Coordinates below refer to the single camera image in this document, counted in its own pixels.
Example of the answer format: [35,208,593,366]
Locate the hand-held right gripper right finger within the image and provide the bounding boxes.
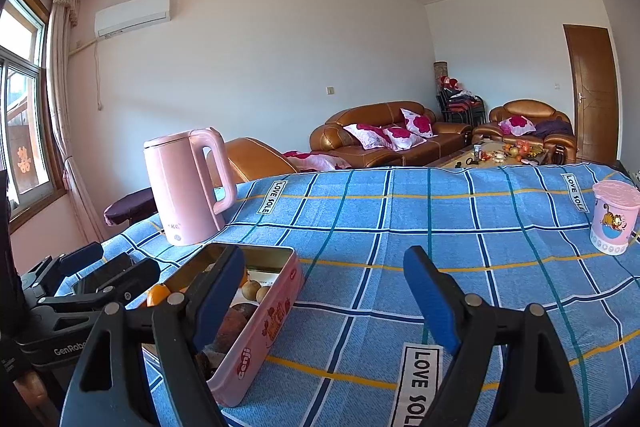
[402,246,586,427]

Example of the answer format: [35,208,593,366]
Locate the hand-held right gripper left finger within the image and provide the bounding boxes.
[60,244,247,427]

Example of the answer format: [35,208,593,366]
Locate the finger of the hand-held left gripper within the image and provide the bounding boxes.
[39,258,162,314]
[21,241,104,303]

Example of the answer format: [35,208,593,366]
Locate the purple passion fruit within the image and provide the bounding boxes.
[215,307,248,348]

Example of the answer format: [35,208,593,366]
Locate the pink metal tin box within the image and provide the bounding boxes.
[145,243,304,408]

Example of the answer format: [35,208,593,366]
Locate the dark brown date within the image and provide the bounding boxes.
[197,349,223,380]

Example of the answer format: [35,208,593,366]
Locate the printed paper leaflet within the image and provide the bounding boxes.
[247,269,282,290]

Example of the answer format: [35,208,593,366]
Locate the stool with purple cushion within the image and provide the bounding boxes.
[104,187,158,228]

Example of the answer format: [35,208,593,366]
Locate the blue plaid tablecloth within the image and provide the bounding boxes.
[55,163,640,427]

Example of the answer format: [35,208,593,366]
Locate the pink electric kettle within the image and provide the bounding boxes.
[143,127,238,248]

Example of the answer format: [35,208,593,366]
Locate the coffee table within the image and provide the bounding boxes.
[427,139,566,168]

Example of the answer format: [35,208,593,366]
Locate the brown leather chair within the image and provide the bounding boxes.
[207,138,301,188]

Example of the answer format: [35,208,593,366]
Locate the white pink floral pillow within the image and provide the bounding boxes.
[499,116,536,135]
[382,125,427,151]
[401,108,434,138]
[342,123,396,151]

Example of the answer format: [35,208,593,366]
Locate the pink floral cloth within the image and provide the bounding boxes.
[282,150,351,171]

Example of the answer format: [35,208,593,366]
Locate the plate of oranges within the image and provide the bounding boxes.
[502,139,543,158]

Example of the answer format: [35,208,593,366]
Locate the pink curtain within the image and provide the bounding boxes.
[32,0,108,243]

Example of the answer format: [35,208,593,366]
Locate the brown leather sofa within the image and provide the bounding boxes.
[309,102,473,168]

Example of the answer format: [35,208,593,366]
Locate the stacked black chairs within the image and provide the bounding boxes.
[437,89,487,125]

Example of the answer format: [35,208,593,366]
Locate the pink cartoon plastic cup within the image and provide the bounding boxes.
[590,179,640,256]

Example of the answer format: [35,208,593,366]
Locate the purple blanket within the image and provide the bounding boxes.
[534,119,573,138]

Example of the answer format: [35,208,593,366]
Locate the brown leather armchair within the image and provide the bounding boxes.
[472,99,578,165]

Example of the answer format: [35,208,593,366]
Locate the white air conditioner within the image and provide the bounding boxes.
[94,0,172,40]

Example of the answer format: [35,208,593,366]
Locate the brown wooden door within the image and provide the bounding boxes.
[562,23,621,164]

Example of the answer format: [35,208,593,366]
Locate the wooden frame window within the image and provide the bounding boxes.
[0,0,66,228]

